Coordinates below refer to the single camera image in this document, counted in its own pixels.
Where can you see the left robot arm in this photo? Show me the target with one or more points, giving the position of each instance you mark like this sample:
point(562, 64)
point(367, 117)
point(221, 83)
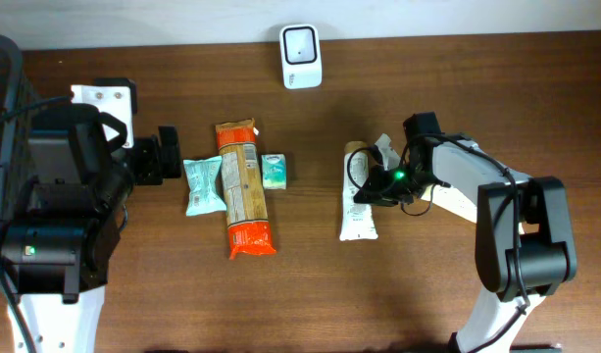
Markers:
point(75, 161)

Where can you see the yellow snack bag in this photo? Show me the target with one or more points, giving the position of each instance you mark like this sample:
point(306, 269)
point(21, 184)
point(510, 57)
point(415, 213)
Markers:
point(451, 200)

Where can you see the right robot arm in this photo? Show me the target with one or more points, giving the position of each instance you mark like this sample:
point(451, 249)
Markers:
point(524, 247)

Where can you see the teal tissue pack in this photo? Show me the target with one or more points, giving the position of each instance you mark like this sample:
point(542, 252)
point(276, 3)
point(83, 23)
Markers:
point(274, 171)

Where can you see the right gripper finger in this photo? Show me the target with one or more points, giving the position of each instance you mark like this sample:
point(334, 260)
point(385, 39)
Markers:
point(379, 189)
point(388, 157)

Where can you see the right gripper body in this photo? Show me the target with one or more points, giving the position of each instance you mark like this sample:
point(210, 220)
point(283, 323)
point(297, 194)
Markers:
point(405, 182)

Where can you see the white tube with gold cap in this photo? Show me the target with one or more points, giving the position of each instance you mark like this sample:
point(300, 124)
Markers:
point(357, 219)

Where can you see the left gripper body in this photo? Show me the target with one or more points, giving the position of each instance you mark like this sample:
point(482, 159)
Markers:
point(144, 158)

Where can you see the grey plastic mesh basket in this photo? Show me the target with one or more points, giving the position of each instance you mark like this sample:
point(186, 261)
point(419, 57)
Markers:
point(16, 91)

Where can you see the orange pasta package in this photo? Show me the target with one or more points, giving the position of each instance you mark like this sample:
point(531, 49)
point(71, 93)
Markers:
point(248, 227)

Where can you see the white barcode scanner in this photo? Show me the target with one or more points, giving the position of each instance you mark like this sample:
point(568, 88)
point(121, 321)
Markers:
point(301, 57)

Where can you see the mint green snack pouch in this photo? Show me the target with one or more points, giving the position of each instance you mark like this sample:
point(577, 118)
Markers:
point(203, 195)

